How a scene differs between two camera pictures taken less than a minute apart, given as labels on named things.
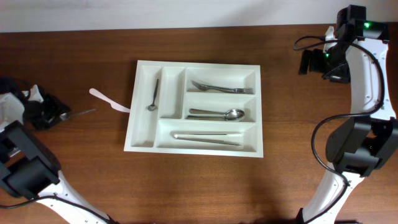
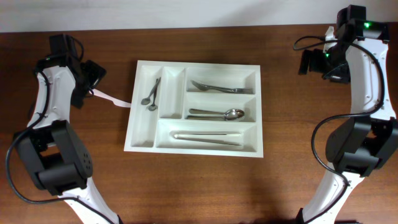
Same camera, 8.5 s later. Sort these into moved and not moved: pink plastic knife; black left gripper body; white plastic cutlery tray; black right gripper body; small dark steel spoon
Moved: black left gripper body; pink plastic knife
Not moved: black right gripper body; small dark steel spoon; white plastic cutlery tray
